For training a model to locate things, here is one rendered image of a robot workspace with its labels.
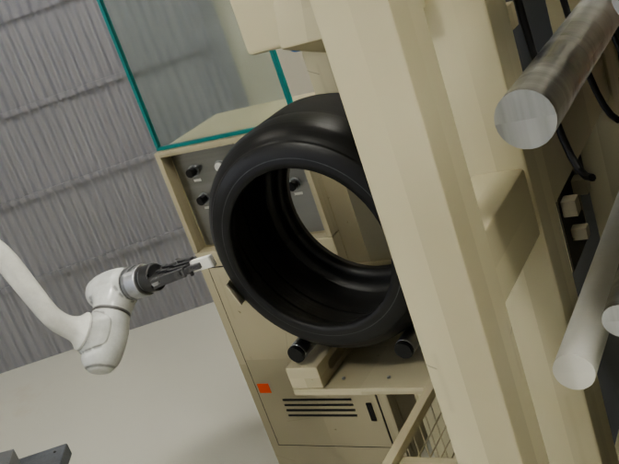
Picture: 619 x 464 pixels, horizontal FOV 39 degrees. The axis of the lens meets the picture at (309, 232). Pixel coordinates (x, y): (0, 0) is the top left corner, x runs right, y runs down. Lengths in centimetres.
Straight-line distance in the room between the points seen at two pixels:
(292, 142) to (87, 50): 303
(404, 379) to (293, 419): 123
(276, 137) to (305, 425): 158
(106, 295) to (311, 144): 84
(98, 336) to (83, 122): 261
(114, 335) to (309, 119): 84
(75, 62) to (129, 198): 77
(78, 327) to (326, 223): 83
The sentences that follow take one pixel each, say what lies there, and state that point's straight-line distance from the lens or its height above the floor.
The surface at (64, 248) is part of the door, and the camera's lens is 503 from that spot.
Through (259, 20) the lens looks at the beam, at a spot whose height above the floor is 169.
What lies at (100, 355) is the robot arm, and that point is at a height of 97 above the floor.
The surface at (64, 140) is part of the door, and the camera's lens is 485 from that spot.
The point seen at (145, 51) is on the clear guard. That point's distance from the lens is 284.
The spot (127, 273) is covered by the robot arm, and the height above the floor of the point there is 112.
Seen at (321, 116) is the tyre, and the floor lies 143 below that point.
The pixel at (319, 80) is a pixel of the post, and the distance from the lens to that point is 216.
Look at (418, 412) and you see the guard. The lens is 154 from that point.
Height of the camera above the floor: 182
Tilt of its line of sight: 19 degrees down
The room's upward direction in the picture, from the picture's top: 19 degrees counter-clockwise
